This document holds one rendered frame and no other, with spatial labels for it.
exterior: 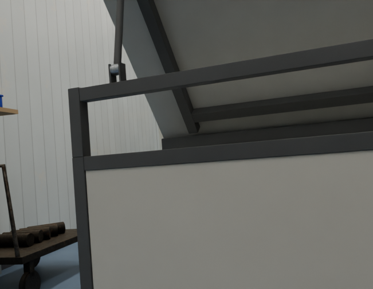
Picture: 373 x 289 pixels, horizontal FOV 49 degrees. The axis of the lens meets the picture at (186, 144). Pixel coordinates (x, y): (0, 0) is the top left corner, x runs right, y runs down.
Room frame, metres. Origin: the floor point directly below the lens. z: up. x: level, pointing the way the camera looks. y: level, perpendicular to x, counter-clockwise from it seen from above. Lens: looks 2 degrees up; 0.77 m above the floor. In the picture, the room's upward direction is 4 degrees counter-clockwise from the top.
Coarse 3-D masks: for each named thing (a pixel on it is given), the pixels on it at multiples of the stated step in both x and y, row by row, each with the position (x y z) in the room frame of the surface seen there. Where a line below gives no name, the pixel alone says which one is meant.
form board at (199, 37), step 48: (192, 0) 1.31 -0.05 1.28; (240, 0) 1.27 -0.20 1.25; (288, 0) 1.24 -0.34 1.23; (336, 0) 1.20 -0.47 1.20; (144, 48) 1.48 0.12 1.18; (192, 48) 1.43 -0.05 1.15; (240, 48) 1.38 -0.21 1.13; (288, 48) 1.34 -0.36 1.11; (192, 96) 1.57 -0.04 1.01; (240, 96) 1.51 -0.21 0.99; (288, 96) 1.46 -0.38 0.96
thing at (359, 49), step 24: (336, 48) 0.90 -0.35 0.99; (360, 48) 0.88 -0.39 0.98; (120, 72) 1.12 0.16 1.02; (192, 72) 1.04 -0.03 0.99; (216, 72) 1.01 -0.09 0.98; (240, 72) 0.99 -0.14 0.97; (264, 72) 0.97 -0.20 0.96; (72, 96) 1.18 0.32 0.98; (96, 96) 1.15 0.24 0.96; (120, 96) 1.15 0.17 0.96; (72, 120) 1.18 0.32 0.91; (72, 144) 1.19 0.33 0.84
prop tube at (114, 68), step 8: (120, 0) 1.17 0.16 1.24; (120, 8) 1.17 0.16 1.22; (120, 16) 1.16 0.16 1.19; (120, 24) 1.16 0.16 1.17; (120, 32) 1.16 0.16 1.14; (120, 40) 1.15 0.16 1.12; (120, 48) 1.15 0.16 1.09; (120, 56) 1.14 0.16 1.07; (112, 64) 1.14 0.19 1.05; (112, 72) 1.13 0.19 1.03
